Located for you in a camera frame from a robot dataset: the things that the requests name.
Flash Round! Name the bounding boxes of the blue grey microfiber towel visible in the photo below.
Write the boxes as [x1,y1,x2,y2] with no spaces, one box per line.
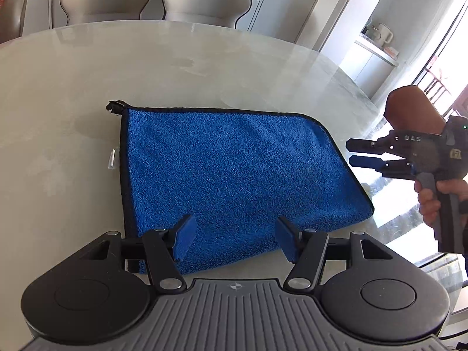
[107,101,374,274]

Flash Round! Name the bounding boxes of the person's right hand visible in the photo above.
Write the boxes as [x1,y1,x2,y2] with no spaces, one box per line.
[414,179,468,227]

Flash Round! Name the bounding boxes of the brown leather chair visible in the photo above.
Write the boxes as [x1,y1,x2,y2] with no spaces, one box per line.
[384,85,446,135]

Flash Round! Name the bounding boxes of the white kettle jug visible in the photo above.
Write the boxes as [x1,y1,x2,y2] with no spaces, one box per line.
[374,23,394,48]

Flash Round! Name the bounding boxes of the chair with red cloth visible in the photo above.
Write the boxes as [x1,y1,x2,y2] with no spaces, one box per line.
[0,0,27,43]

